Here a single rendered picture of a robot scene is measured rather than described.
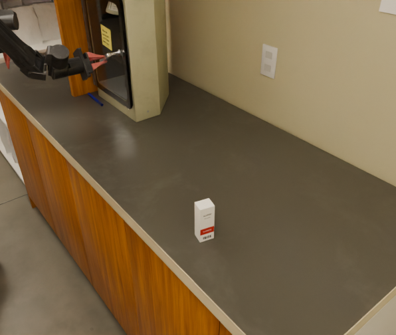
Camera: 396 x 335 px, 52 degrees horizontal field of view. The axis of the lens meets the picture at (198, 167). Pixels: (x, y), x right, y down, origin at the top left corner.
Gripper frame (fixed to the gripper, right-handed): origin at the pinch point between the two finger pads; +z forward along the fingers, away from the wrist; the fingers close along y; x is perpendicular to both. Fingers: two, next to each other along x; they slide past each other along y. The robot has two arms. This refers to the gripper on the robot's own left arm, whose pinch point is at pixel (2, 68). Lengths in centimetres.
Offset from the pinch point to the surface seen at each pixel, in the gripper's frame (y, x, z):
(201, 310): 5, -119, 31
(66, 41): 24.7, -8.6, -7.6
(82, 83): 28.0, -8.4, 11.1
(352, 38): 75, -103, -20
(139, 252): 5, -89, 35
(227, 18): 75, -48, -16
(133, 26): 35, -46, -19
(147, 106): 38, -45, 12
